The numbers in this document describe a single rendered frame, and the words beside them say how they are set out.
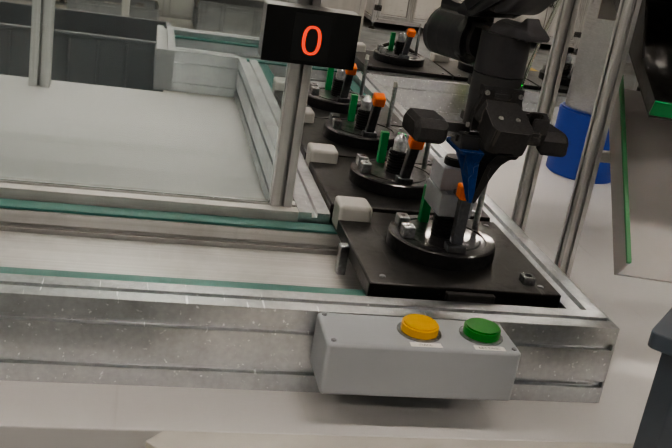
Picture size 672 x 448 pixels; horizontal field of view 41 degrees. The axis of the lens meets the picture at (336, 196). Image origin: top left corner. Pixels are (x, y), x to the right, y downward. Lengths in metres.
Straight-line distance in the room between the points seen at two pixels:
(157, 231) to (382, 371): 0.41
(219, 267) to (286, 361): 0.21
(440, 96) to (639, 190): 1.19
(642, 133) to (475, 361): 0.47
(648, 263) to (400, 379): 0.40
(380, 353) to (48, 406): 0.34
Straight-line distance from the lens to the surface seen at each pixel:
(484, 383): 0.99
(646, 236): 1.23
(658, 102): 1.14
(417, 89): 2.36
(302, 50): 1.16
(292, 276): 1.16
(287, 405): 1.00
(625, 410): 1.16
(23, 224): 1.23
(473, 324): 0.99
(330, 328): 0.95
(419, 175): 1.41
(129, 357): 0.99
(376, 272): 1.07
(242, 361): 1.00
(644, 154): 1.28
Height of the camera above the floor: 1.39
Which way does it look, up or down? 19 degrees down
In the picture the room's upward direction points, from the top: 9 degrees clockwise
